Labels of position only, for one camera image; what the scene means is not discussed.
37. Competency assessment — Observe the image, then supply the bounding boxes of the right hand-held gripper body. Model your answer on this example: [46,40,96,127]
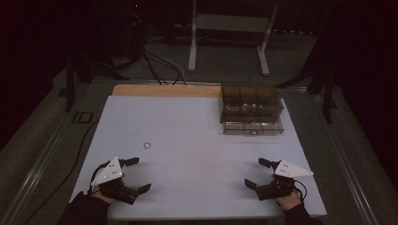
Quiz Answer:
[254,159,314,202]

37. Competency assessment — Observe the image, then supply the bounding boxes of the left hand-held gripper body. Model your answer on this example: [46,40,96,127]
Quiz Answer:
[90,157,141,206]

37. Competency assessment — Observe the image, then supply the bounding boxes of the person's right hand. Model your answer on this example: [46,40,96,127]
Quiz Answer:
[269,173,303,212]

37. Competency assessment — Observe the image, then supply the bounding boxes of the person's left hand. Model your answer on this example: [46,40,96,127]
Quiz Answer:
[91,185,116,205]

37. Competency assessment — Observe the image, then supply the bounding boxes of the clear plastic drawer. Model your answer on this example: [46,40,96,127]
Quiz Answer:
[222,118,285,136]

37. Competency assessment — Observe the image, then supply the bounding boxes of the white table sheet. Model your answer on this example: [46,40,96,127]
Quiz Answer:
[69,95,329,221]

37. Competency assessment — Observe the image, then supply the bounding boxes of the small silver jewellery pieces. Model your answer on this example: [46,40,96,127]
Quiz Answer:
[224,103,265,114]

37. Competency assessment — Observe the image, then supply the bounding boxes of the clear smoky drawer box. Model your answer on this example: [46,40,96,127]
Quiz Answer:
[219,83,285,125]

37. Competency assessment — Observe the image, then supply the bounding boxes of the black tripod stand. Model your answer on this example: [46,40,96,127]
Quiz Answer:
[275,55,340,125]
[62,46,130,113]

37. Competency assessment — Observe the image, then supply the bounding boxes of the white metal stand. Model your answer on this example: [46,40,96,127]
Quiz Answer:
[187,0,281,77]

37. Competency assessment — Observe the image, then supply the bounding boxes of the left hand-held gripper cable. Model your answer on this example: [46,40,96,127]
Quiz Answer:
[89,161,111,192]

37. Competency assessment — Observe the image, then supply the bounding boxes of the hand-held gripper cable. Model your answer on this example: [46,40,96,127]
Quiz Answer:
[293,179,309,202]
[89,161,111,192]

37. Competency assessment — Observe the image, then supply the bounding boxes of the right hand-held gripper cable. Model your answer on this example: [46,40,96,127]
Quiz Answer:
[293,179,309,202]

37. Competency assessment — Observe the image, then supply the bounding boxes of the long black floor cable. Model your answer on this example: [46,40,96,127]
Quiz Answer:
[23,119,100,225]

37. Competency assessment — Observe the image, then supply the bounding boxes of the black rectangular floor frame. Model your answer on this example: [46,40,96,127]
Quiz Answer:
[72,111,95,125]

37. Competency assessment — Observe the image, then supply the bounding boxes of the aluminium floor rail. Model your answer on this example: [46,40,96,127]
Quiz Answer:
[308,90,381,225]
[0,82,95,225]

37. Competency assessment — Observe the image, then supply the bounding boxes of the bundle of black cables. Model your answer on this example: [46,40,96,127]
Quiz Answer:
[142,37,189,86]

